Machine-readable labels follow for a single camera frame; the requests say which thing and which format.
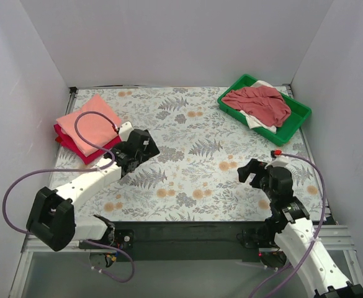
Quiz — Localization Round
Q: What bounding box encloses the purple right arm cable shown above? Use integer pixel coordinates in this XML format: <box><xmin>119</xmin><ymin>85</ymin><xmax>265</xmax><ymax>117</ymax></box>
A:
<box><xmin>248</xmin><ymin>151</ymin><xmax>328</xmax><ymax>298</ymax></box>

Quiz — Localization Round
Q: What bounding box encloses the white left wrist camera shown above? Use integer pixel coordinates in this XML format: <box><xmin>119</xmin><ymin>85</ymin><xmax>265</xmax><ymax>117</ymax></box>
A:
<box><xmin>118</xmin><ymin>122</ymin><xmax>133</xmax><ymax>142</ymax></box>

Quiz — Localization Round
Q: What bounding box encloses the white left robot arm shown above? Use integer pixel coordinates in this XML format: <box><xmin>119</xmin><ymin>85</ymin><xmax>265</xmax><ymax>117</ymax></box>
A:
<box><xmin>26</xmin><ymin>129</ymin><xmax>159</xmax><ymax>251</ymax></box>

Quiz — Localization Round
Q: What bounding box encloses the green plastic tray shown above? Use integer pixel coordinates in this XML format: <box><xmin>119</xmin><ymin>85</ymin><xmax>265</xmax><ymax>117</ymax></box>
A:
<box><xmin>217</xmin><ymin>74</ymin><xmax>311</xmax><ymax>146</ymax></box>

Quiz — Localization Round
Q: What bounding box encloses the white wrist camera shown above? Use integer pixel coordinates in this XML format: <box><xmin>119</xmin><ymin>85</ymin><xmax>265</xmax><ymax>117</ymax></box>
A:
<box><xmin>268</xmin><ymin>150</ymin><xmax>289</xmax><ymax>168</ymax></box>
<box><xmin>118</xmin><ymin>122</ymin><xmax>133</xmax><ymax>142</ymax></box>

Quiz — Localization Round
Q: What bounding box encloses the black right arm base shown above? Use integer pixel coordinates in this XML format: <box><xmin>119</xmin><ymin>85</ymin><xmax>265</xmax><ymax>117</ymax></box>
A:
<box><xmin>236</xmin><ymin>218</ymin><xmax>288</xmax><ymax>270</ymax></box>

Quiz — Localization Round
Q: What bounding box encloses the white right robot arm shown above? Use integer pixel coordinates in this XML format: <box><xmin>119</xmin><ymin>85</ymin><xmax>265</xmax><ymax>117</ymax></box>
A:
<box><xmin>238</xmin><ymin>156</ymin><xmax>363</xmax><ymax>297</ymax></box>

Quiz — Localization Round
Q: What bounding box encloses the salmon pink t-shirt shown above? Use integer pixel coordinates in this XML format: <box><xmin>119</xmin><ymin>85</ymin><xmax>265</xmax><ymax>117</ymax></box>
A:
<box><xmin>54</xmin><ymin>94</ymin><xmax>122</xmax><ymax>156</ymax></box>

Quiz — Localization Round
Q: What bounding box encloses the orange folded garment under red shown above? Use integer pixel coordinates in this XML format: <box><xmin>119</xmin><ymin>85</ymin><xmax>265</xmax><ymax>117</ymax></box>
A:
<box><xmin>55</xmin><ymin>136</ymin><xmax>62</xmax><ymax>144</ymax></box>

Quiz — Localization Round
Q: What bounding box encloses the floral patterned table mat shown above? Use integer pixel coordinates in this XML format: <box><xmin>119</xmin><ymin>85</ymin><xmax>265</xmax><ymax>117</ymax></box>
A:
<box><xmin>40</xmin><ymin>85</ymin><xmax>328</xmax><ymax>223</ymax></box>

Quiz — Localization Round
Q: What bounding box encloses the aluminium front frame rail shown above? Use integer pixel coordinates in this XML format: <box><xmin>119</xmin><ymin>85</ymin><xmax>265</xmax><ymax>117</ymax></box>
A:
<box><xmin>9</xmin><ymin>222</ymin><xmax>355</xmax><ymax>297</ymax></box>

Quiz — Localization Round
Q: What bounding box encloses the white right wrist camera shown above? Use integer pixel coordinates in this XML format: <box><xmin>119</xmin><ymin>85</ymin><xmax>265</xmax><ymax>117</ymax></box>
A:
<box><xmin>268</xmin><ymin>150</ymin><xmax>289</xmax><ymax>168</ymax></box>

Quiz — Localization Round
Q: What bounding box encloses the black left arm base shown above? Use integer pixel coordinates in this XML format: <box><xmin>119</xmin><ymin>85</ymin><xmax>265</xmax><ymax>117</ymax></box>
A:
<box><xmin>79</xmin><ymin>215</ymin><xmax>135</xmax><ymax>274</ymax></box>

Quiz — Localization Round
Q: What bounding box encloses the dusty rose t-shirt in tray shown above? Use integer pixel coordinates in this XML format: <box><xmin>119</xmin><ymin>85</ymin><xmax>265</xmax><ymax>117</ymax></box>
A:
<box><xmin>222</xmin><ymin>86</ymin><xmax>291</xmax><ymax>127</ymax></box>

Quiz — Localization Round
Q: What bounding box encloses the folded crimson red t-shirt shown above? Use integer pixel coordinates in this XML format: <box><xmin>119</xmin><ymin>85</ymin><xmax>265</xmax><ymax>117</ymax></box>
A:
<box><xmin>53</xmin><ymin>124</ymin><xmax>105</xmax><ymax>165</ymax></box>

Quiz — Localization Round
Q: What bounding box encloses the white garment in tray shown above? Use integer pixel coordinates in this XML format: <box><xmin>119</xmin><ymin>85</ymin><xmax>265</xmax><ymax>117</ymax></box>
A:
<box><xmin>240</xmin><ymin>80</ymin><xmax>277</xmax><ymax>133</ymax></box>

